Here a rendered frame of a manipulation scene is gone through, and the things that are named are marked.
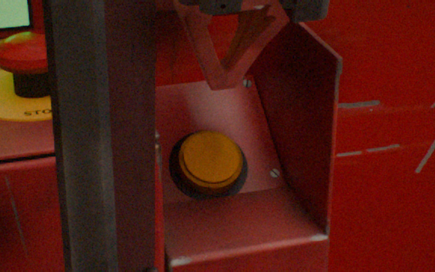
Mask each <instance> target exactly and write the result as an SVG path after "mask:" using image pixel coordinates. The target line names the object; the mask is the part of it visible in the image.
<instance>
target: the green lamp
mask: <svg viewBox="0 0 435 272"><path fill-rule="evenodd" d="M26 25H29V16H28V7H27V0H0V28H4V27H12V26H26Z"/></svg>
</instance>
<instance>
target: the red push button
mask: <svg viewBox="0 0 435 272"><path fill-rule="evenodd" d="M0 69H1V70H4V71H6V72H9V73H13V77H14V91H15V94H16V95H18V96H19V97H24V98H40V97H46V96H48V95H50V90H49V81H48V63H47V53H46V44H45V33H44V32H22V33H18V34H15V35H12V36H10V37H8V38H6V39H5V40H3V41H0Z"/></svg>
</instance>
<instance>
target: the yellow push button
mask: <svg viewBox="0 0 435 272"><path fill-rule="evenodd" d="M241 168H242V154H241V152H240V150H239V148H238V146H237V145H236V144H235V142H234V141H233V140H231V139H230V138H229V137H227V136H226V135H224V134H221V133H219V132H216V131H201V132H198V133H195V134H193V135H191V136H190V137H189V138H187V139H186V140H185V141H184V142H183V144H182V145H181V147H180V151H179V154H178V157H177V170H178V173H179V175H180V178H181V180H182V181H184V183H185V184H186V185H187V186H188V187H190V188H191V189H193V190H195V191H197V192H199V193H204V194H211V195H212V194H219V193H223V192H225V191H227V190H229V189H230V188H231V187H232V186H233V185H234V184H235V183H236V180H237V179H238V176H239V173H240V171H241Z"/></svg>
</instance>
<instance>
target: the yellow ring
mask: <svg viewBox="0 0 435 272"><path fill-rule="evenodd" d="M50 119H52V116H51V99H50V95H48V96H46V97H40V98H24V97H19V96H18V95H16V94H15V91H14V77H13V73H9V72H6V71H4V70H1V71H0V120H4V121H10V122H37V121H45V120H50Z"/></svg>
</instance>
